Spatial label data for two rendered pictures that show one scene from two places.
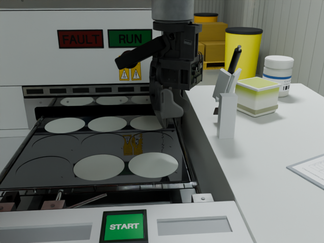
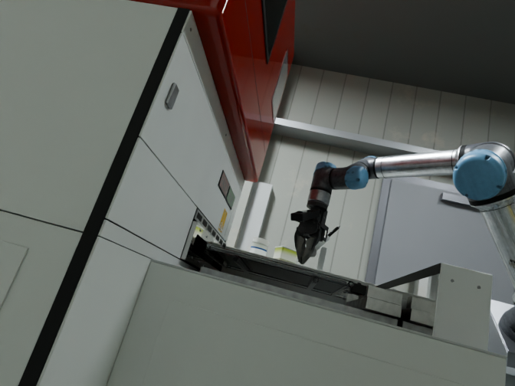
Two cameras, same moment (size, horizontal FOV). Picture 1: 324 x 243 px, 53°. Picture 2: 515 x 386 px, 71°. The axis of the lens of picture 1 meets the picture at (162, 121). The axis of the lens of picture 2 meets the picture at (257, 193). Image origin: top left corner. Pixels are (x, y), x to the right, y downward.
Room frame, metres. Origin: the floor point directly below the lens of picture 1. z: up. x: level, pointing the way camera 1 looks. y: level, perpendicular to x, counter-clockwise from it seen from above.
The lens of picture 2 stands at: (0.54, 1.19, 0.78)
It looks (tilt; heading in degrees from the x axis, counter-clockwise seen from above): 17 degrees up; 284
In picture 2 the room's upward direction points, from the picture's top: 16 degrees clockwise
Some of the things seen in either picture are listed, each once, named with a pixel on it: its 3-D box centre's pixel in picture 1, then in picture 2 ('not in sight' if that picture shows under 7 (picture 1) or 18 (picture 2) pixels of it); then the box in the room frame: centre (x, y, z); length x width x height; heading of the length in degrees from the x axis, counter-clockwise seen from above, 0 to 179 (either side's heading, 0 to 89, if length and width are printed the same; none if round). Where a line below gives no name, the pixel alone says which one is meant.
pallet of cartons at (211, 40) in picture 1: (198, 45); not in sight; (5.32, -0.59, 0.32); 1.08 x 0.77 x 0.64; 95
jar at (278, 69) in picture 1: (276, 76); (258, 250); (0.83, -0.30, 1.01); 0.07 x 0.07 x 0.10
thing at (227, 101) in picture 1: (225, 101); (318, 251); (0.58, -0.12, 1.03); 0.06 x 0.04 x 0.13; 4
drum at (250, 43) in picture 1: (241, 58); not in sight; (4.15, -1.01, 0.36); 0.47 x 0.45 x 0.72; 5
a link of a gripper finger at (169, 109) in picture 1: (169, 110); (311, 252); (0.60, -0.02, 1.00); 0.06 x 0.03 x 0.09; 64
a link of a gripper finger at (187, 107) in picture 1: (176, 105); (303, 250); (0.63, -0.03, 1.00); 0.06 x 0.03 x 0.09; 64
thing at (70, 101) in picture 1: (104, 111); (208, 254); (0.88, 0.16, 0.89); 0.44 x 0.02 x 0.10; 94
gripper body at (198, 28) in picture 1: (175, 55); (314, 222); (0.61, -0.03, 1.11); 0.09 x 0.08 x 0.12; 64
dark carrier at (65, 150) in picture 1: (103, 143); (277, 273); (0.67, 0.13, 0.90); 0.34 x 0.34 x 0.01; 4
